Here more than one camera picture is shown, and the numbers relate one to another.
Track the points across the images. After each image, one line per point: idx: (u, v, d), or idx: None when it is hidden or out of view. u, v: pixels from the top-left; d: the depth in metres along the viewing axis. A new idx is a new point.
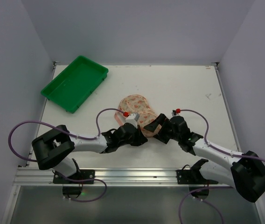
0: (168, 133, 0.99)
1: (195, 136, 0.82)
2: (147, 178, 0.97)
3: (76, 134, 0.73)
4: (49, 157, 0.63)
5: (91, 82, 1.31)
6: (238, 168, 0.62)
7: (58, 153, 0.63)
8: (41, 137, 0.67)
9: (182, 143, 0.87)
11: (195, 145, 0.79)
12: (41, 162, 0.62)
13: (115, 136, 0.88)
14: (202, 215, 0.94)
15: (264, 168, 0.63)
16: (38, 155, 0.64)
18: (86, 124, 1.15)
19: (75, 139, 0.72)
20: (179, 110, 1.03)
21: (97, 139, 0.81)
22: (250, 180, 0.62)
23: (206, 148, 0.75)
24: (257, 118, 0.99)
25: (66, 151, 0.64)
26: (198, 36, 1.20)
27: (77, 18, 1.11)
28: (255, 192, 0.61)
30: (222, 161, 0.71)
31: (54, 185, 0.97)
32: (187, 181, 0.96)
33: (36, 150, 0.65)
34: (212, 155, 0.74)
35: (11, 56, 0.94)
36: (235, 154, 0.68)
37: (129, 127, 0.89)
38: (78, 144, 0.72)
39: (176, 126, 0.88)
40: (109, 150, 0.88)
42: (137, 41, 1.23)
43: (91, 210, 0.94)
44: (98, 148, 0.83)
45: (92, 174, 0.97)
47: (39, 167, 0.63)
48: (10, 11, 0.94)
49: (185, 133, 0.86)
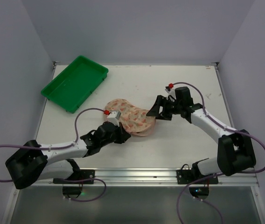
0: (171, 110, 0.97)
1: (197, 105, 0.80)
2: (147, 177, 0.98)
3: (48, 147, 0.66)
4: (24, 175, 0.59)
5: (91, 82, 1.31)
6: (226, 139, 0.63)
7: (31, 171, 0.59)
8: (13, 157, 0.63)
9: (182, 109, 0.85)
11: (193, 112, 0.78)
12: (16, 182, 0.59)
13: (95, 136, 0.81)
14: (202, 215, 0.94)
15: (251, 148, 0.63)
16: (13, 175, 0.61)
18: (85, 124, 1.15)
19: (48, 151, 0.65)
20: (172, 85, 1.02)
21: (74, 144, 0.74)
22: (233, 154, 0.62)
23: (203, 117, 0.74)
24: (257, 118, 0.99)
25: (39, 167, 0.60)
26: (199, 36, 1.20)
27: (77, 18, 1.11)
28: (233, 166, 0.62)
30: (214, 133, 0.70)
31: (54, 185, 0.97)
32: (187, 181, 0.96)
33: (10, 171, 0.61)
34: (206, 125, 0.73)
35: (11, 56, 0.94)
36: (228, 128, 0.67)
37: (108, 125, 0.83)
38: (52, 157, 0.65)
39: (180, 94, 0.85)
40: (92, 151, 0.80)
42: (137, 41, 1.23)
43: (91, 209, 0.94)
44: (79, 153, 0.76)
45: (92, 174, 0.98)
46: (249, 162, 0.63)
47: (17, 186, 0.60)
48: (10, 12, 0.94)
49: (187, 101, 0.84)
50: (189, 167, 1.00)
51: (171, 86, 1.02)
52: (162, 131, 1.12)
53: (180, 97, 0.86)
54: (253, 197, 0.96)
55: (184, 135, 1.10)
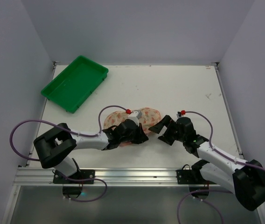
0: (173, 135, 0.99)
1: (200, 139, 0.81)
2: (147, 178, 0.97)
3: (77, 132, 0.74)
4: (52, 154, 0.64)
5: (91, 82, 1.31)
6: (240, 175, 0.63)
7: (60, 151, 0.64)
8: (43, 136, 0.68)
9: (186, 144, 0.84)
11: (199, 147, 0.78)
12: (44, 160, 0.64)
13: (116, 132, 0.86)
14: (202, 215, 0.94)
15: None
16: (40, 154, 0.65)
18: (85, 123, 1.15)
19: (76, 136, 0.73)
20: (184, 112, 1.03)
21: (98, 136, 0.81)
22: (251, 188, 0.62)
23: (210, 152, 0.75)
24: (257, 118, 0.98)
25: (68, 149, 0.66)
26: (199, 36, 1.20)
27: (76, 18, 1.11)
28: (254, 200, 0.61)
30: (225, 166, 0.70)
31: (53, 185, 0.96)
32: (187, 181, 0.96)
33: (38, 149, 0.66)
34: (216, 159, 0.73)
35: (11, 56, 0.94)
36: (239, 161, 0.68)
37: (129, 122, 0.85)
38: (80, 142, 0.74)
39: (182, 127, 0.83)
40: (111, 146, 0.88)
42: (137, 41, 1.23)
43: (90, 210, 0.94)
44: (100, 144, 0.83)
45: (92, 174, 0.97)
46: None
47: (43, 165, 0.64)
48: (10, 11, 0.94)
49: (191, 134, 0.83)
50: (189, 167, 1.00)
51: (183, 113, 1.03)
52: (162, 131, 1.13)
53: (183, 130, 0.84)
54: None
55: None
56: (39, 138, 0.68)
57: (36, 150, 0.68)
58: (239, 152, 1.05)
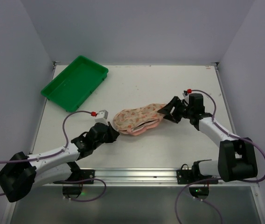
0: (181, 113, 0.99)
1: (206, 114, 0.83)
2: (147, 178, 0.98)
3: (36, 157, 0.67)
4: (14, 189, 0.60)
5: (91, 82, 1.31)
6: (227, 143, 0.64)
7: (20, 184, 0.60)
8: (3, 171, 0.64)
9: (191, 116, 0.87)
11: (201, 119, 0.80)
12: (9, 195, 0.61)
13: (87, 138, 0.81)
14: (202, 215, 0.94)
15: (252, 156, 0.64)
16: (5, 188, 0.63)
18: (84, 124, 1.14)
19: (36, 162, 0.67)
20: (190, 90, 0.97)
21: (65, 150, 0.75)
22: (233, 159, 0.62)
23: (210, 124, 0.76)
24: (257, 118, 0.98)
25: (29, 179, 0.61)
26: (199, 36, 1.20)
27: (76, 18, 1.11)
28: (233, 172, 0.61)
30: (218, 138, 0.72)
31: (53, 185, 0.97)
32: (187, 181, 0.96)
33: (2, 184, 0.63)
34: (212, 132, 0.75)
35: (11, 56, 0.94)
36: (232, 134, 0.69)
37: (100, 126, 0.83)
38: (42, 166, 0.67)
39: (192, 100, 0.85)
40: (85, 154, 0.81)
42: (137, 41, 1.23)
43: (91, 209, 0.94)
44: (70, 157, 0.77)
45: (92, 174, 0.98)
46: (250, 171, 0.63)
47: (10, 199, 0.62)
48: (10, 12, 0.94)
49: (198, 108, 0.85)
50: (188, 167, 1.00)
51: (189, 92, 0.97)
52: (162, 131, 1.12)
53: (191, 103, 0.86)
54: (253, 197, 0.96)
55: (185, 135, 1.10)
56: (0, 174, 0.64)
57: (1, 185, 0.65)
58: None
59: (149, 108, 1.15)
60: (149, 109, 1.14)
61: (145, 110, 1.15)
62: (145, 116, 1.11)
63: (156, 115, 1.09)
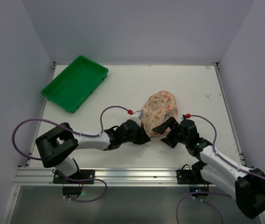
0: (177, 136, 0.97)
1: (204, 142, 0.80)
2: (147, 178, 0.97)
3: (79, 131, 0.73)
4: (53, 153, 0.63)
5: (91, 82, 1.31)
6: (243, 183, 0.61)
7: (62, 150, 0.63)
8: (44, 135, 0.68)
9: (189, 147, 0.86)
11: (202, 151, 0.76)
12: (45, 158, 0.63)
13: (117, 133, 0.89)
14: (202, 214, 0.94)
15: None
16: (42, 152, 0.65)
18: (86, 123, 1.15)
19: (79, 136, 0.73)
20: (189, 115, 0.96)
21: (100, 136, 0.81)
22: (252, 196, 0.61)
23: (213, 157, 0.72)
24: (257, 118, 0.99)
25: (70, 149, 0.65)
26: (199, 36, 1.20)
27: (76, 18, 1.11)
28: (255, 209, 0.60)
30: (227, 173, 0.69)
31: (53, 185, 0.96)
32: (187, 181, 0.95)
33: (40, 148, 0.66)
34: (218, 164, 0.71)
35: (11, 55, 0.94)
36: (242, 169, 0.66)
37: (131, 123, 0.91)
38: (81, 141, 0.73)
39: (186, 129, 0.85)
40: (112, 146, 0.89)
42: (137, 41, 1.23)
43: (91, 209, 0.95)
44: (101, 144, 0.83)
45: (92, 174, 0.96)
46: None
47: (44, 164, 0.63)
48: (10, 11, 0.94)
49: (194, 137, 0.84)
50: (189, 167, 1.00)
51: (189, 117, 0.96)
52: None
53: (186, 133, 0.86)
54: None
55: None
56: (41, 138, 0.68)
57: (38, 150, 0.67)
58: (239, 152, 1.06)
59: (156, 103, 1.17)
60: (156, 105, 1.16)
61: (153, 105, 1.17)
62: (161, 110, 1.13)
63: (169, 105, 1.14)
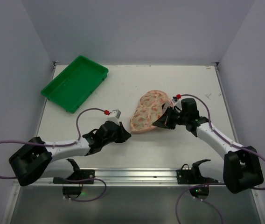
0: (175, 120, 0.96)
1: (202, 119, 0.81)
2: (147, 178, 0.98)
3: (52, 143, 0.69)
4: (27, 171, 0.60)
5: (91, 82, 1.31)
6: (233, 156, 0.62)
7: (35, 167, 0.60)
8: (16, 153, 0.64)
9: (187, 123, 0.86)
11: (198, 126, 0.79)
12: (20, 178, 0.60)
13: (97, 136, 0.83)
14: (202, 215, 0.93)
15: (258, 165, 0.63)
16: (17, 171, 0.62)
18: (85, 124, 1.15)
19: (52, 149, 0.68)
20: (179, 95, 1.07)
21: (77, 143, 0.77)
22: (240, 171, 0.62)
23: (209, 132, 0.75)
24: (257, 118, 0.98)
25: (44, 163, 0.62)
26: (199, 35, 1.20)
27: (76, 18, 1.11)
28: (240, 184, 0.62)
30: (220, 147, 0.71)
31: (54, 185, 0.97)
32: (187, 181, 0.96)
33: (14, 167, 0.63)
34: (212, 139, 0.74)
35: (10, 56, 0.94)
36: (234, 144, 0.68)
37: (109, 124, 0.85)
38: (57, 153, 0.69)
39: (185, 106, 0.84)
40: (94, 150, 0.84)
42: (137, 41, 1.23)
43: (92, 209, 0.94)
44: (80, 151, 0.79)
45: (91, 174, 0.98)
46: (256, 180, 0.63)
47: (20, 183, 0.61)
48: (10, 11, 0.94)
49: (193, 113, 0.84)
50: (189, 167, 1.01)
51: (178, 97, 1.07)
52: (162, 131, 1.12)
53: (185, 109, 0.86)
54: (253, 197, 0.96)
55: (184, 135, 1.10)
56: (13, 157, 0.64)
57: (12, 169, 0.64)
58: None
59: (149, 101, 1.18)
60: (149, 101, 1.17)
61: (146, 103, 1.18)
62: (156, 104, 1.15)
63: (162, 99, 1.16)
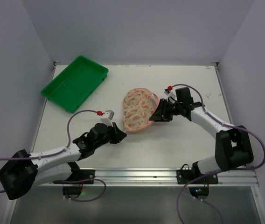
0: (171, 108, 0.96)
1: (196, 103, 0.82)
2: (147, 178, 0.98)
3: (38, 156, 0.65)
4: (13, 187, 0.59)
5: (91, 82, 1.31)
6: (224, 134, 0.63)
7: (20, 182, 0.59)
8: (3, 168, 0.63)
9: (181, 109, 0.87)
11: (192, 110, 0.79)
12: (8, 193, 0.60)
13: (88, 139, 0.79)
14: (202, 214, 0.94)
15: (248, 143, 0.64)
16: (5, 186, 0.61)
18: (85, 124, 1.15)
19: (38, 161, 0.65)
20: (171, 87, 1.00)
21: (66, 150, 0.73)
22: (230, 149, 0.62)
23: (202, 115, 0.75)
24: (257, 118, 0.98)
25: (29, 178, 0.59)
26: (199, 36, 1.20)
27: (75, 18, 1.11)
28: (231, 162, 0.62)
30: (212, 128, 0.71)
31: (54, 185, 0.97)
32: (187, 181, 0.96)
33: (2, 183, 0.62)
34: (206, 122, 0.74)
35: (11, 56, 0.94)
36: (226, 124, 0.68)
37: (100, 127, 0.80)
38: (43, 164, 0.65)
39: (179, 93, 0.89)
40: (86, 155, 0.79)
42: (137, 41, 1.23)
43: (91, 210, 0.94)
44: (72, 157, 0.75)
45: (91, 174, 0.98)
46: (246, 158, 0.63)
47: (10, 198, 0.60)
48: (10, 12, 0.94)
49: (187, 99, 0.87)
50: (189, 167, 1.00)
51: (170, 88, 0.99)
52: (162, 131, 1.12)
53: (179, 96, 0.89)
54: (253, 197, 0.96)
55: (184, 135, 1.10)
56: (1, 172, 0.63)
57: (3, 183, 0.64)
58: None
59: (134, 99, 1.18)
60: (135, 100, 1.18)
61: (132, 103, 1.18)
62: (143, 101, 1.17)
63: (146, 94, 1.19)
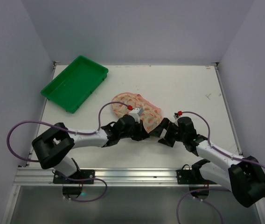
0: (174, 136, 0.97)
1: (200, 138, 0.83)
2: (147, 178, 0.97)
3: (74, 130, 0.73)
4: (50, 155, 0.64)
5: (91, 82, 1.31)
6: (236, 170, 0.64)
7: (58, 151, 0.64)
8: (40, 137, 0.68)
9: (186, 143, 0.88)
11: (198, 145, 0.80)
12: (43, 161, 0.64)
13: (115, 128, 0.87)
14: (202, 214, 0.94)
15: (263, 174, 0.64)
16: (39, 154, 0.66)
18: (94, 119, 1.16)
19: (74, 136, 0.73)
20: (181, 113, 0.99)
21: (97, 133, 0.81)
22: (247, 183, 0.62)
23: (208, 149, 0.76)
24: (257, 118, 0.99)
25: (66, 148, 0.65)
26: (199, 36, 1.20)
27: (76, 17, 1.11)
28: (250, 196, 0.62)
30: (221, 163, 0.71)
31: (53, 185, 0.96)
32: (187, 181, 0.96)
33: (37, 150, 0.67)
34: (213, 157, 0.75)
35: (10, 55, 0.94)
36: (235, 157, 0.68)
37: (128, 118, 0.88)
38: (78, 141, 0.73)
39: (183, 126, 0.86)
40: (110, 143, 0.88)
42: (137, 41, 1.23)
43: (91, 209, 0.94)
44: (99, 142, 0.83)
45: (92, 174, 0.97)
46: (264, 189, 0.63)
47: (43, 165, 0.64)
48: (10, 11, 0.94)
49: (191, 133, 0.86)
50: (189, 167, 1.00)
51: (180, 113, 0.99)
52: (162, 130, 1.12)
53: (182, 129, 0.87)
54: None
55: None
56: (37, 140, 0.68)
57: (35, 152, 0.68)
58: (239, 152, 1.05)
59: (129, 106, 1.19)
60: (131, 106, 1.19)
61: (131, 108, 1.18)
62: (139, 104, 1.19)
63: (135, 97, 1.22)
